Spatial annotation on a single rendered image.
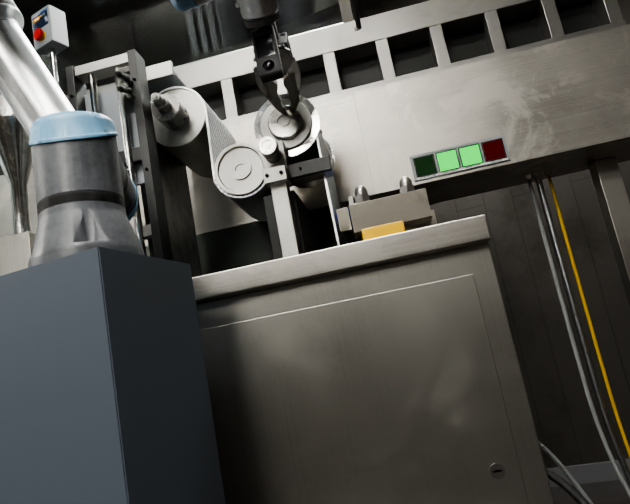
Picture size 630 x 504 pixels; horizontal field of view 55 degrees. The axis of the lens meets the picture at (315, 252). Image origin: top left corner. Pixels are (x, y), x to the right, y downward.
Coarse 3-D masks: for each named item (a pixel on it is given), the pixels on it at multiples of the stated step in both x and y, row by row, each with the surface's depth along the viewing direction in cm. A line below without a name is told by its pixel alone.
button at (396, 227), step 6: (396, 222) 98; (402, 222) 98; (366, 228) 99; (372, 228) 99; (378, 228) 98; (384, 228) 98; (390, 228) 98; (396, 228) 98; (402, 228) 98; (366, 234) 99; (372, 234) 98; (378, 234) 98; (384, 234) 98; (390, 234) 98
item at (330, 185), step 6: (318, 138) 132; (318, 144) 131; (318, 150) 131; (324, 174) 130; (324, 180) 130; (330, 180) 140; (330, 186) 136; (330, 192) 133; (336, 192) 151; (330, 198) 129; (336, 198) 147; (330, 204) 129; (336, 204) 143; (330, 210) 128
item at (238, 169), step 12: (240, 144) 133; (228, 156) 134; (240, 156) 134; (252, 156) 133; (216, 168) 133; (228, 168) 134; (240, 168) 133; (252, 168) 133; (216, 180) 133; (228, 180) 133; (240, 180) 133; (252, 180) 132; (228, 192) 132; (240, 192) 132; (252, 192) 132
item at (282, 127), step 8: (272, 112) 132; (296, 112) 131; (272, 120) 131; (280, 120) 131; (288, 120) 131; (296, 120) 130; (272, 128) 131; (280, 128) 131; (288, 128) 130; (296, 128) 130; (280, 136) 130; (288, 136) 130
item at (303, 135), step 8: (288, 104) 133; (264, 112) 133; (304, 112) 132; (264, 120) 133; (304, 120) 131; (264, 128) 133; (304, 128) 131; (264, 136) 132; (272, 136) 132; (296, 136) 131; (304, 136) 131; (288, 144) 131; (296, 144) 131; (312, 144) 137; (304, 152) 136; (312, 152) 140; (288, 160) 139; (296, 160) 139; (304, 160) 141
